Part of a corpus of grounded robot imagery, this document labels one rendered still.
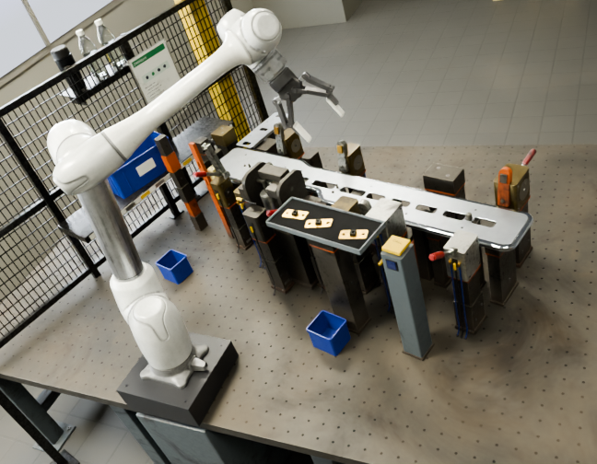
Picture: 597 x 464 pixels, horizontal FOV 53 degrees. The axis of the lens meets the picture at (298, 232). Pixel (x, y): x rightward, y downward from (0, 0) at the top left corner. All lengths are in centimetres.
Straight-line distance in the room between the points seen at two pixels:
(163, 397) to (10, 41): 307
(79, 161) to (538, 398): 142
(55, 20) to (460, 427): 395
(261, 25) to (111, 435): 223
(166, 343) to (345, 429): 61
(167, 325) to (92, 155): 60
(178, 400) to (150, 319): 29
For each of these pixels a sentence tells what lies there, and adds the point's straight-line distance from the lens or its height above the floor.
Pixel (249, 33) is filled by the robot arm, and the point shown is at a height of 178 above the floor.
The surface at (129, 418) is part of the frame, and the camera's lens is 248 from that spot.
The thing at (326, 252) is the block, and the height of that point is 107.
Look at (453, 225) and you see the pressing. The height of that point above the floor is 100.
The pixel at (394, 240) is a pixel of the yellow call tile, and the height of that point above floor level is 116.
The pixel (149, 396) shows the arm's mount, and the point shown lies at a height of 81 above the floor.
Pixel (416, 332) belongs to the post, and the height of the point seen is 83.
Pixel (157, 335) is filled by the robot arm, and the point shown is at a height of 101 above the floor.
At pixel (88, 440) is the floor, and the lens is 325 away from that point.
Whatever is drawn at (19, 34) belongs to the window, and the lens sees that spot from 461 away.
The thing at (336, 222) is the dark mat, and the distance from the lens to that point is 181.
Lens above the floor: 226
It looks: 37 degrees down
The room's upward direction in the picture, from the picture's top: 19 degrees counter-clockwise
